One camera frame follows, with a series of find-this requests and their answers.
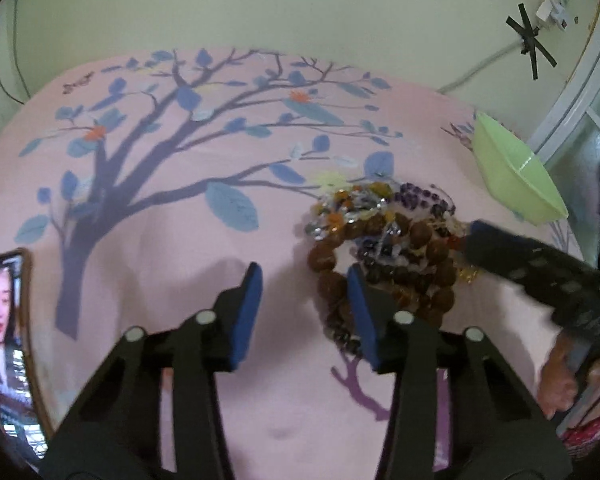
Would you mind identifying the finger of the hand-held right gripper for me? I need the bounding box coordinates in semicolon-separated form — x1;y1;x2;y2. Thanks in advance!
467;220;581;311

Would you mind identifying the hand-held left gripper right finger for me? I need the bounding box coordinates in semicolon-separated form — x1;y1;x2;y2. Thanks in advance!
346;264;573;480

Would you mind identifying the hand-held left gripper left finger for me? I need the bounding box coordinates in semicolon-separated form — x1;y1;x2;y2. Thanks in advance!
40;261;264;480

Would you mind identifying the light green plastic bowl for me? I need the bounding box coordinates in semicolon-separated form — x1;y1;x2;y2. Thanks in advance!
472;111;570;223

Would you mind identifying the large brown bead bracelet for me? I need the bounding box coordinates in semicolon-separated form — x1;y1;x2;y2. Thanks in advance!
307;212;456;328

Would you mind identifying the amber bead bracelet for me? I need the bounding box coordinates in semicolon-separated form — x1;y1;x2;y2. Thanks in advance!
319;182;396;226

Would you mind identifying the person's right hand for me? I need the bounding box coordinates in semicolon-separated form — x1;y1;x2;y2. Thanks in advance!
537;335;600;426

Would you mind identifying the pink tree-print blanket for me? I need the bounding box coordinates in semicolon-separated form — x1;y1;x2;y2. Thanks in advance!
0;47;586;480

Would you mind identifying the smartphone with lit screen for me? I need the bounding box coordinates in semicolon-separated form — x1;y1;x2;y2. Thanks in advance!
0;249;49;461

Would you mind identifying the white power adapter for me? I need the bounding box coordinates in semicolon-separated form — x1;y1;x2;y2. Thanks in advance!
535;0;576;31

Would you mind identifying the small dark bead bracelet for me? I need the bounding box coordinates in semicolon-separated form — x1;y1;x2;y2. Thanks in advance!
322;310;365;357

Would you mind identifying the purple bead bracelet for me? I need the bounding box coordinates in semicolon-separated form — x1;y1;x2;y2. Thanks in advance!
395;182;458;217

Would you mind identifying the white window frame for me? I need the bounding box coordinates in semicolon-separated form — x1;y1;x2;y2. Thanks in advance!
527;5;600;161

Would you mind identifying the white wall cable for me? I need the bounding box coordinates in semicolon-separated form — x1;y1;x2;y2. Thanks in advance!
437;42;523;93

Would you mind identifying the thin dark wall cable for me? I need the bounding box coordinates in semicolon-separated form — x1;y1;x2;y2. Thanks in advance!
0;0;31;103

